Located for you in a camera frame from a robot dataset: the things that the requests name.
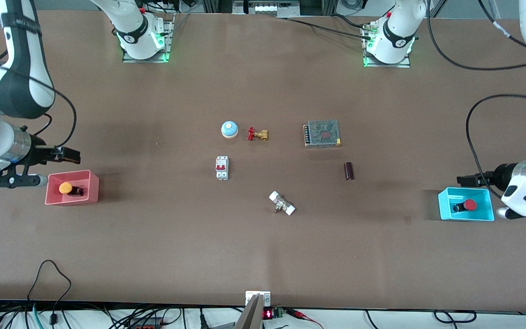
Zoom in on red mushroom push button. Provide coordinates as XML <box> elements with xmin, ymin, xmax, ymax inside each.
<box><xmin>452</xmin><ymin>199</ymin><xmax>478</xmax><ymax>213</ymax></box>

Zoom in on cyan plastic bin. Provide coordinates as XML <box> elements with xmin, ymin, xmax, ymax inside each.
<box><xmin>438</xmin><ymin>187</ymin><xmax>495</xmax><ymax>222</ymax></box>

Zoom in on yellow mushroom push button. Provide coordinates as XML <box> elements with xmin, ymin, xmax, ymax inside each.
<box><xmin>59</xmin><ymin>182</ymin><xmax>84</xmax><ymax>197</ymax></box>

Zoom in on pink plastic bin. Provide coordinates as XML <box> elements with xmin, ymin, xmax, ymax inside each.
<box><xmin>45</xmin><ymin>170</ymin><xmax>100</xmax><ymax>206</ymax></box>

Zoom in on metal mesh power supply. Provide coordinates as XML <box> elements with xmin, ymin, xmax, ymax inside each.
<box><xmin>303</xmin><ymin>120</ymin><xmax>341</xmax><ymax>148</ymax></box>

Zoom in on metal fitting white end caps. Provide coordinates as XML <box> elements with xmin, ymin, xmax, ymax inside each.
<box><xmin>269</xmin><ymin>191</ymin><xmax>296</xmax><ymax>216</ymax></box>

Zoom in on red alligator clip lead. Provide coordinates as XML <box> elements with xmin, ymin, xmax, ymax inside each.
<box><xmin>286</xmin><ymin>308</ymin><xmax>324</xmax><ymax>329</ymax></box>

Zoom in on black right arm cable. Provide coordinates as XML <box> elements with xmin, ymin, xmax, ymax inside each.
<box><xmin>0</xmin><ymin>64</ymin><xmax>78</xmax><ymax>149</ymax></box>

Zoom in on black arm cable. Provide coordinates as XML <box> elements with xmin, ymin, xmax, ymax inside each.
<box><xmin>0</xmin><ymin>64</ymin><xmax>78</xmax><ymax>149</ymax></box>
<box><xmin>466</xmin><ymin>94</ymin><xmax>526</xmax><ymax>200</ymax></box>

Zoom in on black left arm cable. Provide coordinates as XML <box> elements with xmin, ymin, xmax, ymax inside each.
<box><xmin>466</xmin><ymin>94</ymin><xmax>526</xmax><ymax>200</ymax></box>

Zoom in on long black curved cable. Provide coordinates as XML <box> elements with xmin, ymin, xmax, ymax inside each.
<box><xmin>426</xmin><ymin>0</ymin><xmax>526</xmax><ymax>72</ymax></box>

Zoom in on thin black looped cable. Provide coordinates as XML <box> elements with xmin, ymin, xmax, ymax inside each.
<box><xmin>27</xmin><ymin>260</ymin><xmax>72</xmax><ymax>326</ymax></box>

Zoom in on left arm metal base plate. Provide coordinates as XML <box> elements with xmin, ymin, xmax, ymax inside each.
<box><xmin>363</xmin><ymin>25</ymin><xmax>411</xmax><ymax>69</ymax></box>

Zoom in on black coiled cable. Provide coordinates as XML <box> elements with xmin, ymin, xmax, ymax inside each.
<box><xmin>433</xmin><ymin>310</ymin><xmax>477</xmax><ymax>324</ymax></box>

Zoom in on black cable white tag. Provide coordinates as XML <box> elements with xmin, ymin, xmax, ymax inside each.
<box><xmin>479</xmin><ymin>0</ymin><xmax>526</xmax><ymax>59</ymax></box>

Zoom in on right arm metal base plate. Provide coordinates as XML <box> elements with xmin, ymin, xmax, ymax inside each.
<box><xmin>122</xmin><ymin>13</ymin><xmax>175</xmax><ymax>64</ymax></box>

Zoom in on black cable on table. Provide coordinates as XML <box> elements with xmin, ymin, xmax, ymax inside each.
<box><xmin>285</xmin><ymin>16</ymin><xmax>374</xmax><ymax>41</ymax></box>

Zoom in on grey metal camera bracket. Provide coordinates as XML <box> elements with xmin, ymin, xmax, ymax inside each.
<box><xmin>236</xmin><ymin>291</ymin><xmax>272</xmax><ymax>329</ymax></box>

